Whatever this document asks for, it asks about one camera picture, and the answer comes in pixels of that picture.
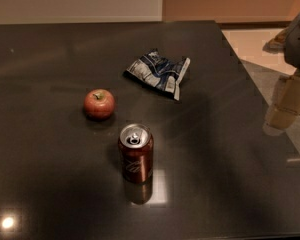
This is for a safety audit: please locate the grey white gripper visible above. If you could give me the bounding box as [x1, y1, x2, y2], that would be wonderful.
[265, 12, 300, 130]

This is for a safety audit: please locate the red apple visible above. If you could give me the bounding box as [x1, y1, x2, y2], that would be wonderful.
[83, 89, 115, 120]

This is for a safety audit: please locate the red coke can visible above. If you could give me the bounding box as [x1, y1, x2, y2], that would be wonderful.
[118, 123, 154, 184]

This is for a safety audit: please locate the blue white chip bag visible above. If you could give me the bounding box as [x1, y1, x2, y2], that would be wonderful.
[125, 49, 191, 100]

